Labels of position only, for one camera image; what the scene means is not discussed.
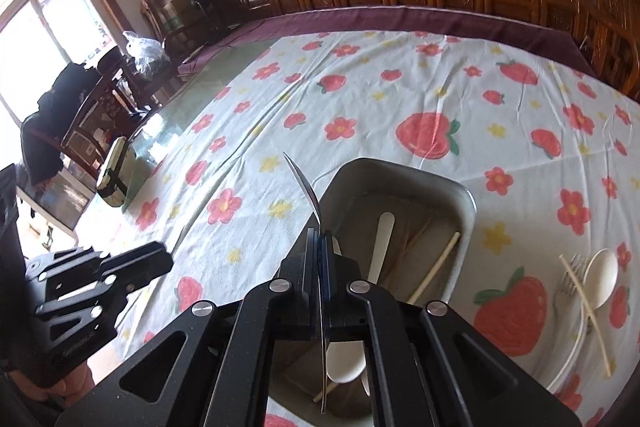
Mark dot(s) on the silver metal spoon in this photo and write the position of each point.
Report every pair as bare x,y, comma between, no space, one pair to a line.
305,184

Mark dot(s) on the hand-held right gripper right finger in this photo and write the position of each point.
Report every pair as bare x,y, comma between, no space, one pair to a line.
340,277

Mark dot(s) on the wooden cabinet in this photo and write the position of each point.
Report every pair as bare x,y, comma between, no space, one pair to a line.
175,7

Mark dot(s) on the dark wooden chair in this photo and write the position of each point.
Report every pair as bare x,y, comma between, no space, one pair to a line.
105,102

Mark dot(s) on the person's left hand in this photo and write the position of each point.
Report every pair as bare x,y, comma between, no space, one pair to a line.
70,387

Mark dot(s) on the white plastic spoon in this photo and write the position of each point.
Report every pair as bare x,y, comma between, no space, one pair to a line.
602,272

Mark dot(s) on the clear plastic bag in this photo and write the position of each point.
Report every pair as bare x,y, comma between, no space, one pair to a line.
145,54

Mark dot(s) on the rectangular metal tray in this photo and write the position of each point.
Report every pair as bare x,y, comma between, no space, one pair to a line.
400,187

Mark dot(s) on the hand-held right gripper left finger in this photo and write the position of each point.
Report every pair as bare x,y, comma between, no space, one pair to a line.
305,272

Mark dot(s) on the black desk fan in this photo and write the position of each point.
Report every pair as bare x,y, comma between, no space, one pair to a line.
202,2

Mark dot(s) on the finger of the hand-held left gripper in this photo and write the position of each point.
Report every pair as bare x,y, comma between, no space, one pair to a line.
80,307
140,264

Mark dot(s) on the tan chopstick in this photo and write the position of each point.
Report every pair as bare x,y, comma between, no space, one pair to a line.
320,396
435,264

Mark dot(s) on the cream plastic spoon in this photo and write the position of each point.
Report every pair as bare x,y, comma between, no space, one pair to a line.
384,237

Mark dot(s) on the black bag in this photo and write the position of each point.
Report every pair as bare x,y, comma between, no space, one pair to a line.
55,117

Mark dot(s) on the metal box with black band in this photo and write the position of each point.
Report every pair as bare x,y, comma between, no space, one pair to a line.
112,172

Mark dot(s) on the silver metal fork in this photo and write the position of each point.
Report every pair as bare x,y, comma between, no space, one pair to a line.
570,279

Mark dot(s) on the purple sofa cushion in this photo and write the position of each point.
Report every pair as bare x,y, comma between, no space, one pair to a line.
400,19

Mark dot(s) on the wooden framed glass door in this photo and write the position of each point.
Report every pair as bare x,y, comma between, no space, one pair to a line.
40,7

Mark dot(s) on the floral strawberry tablecloth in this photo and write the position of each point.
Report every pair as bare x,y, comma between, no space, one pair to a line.
380,117

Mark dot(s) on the cream chopstick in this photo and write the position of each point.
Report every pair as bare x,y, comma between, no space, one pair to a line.
595,332

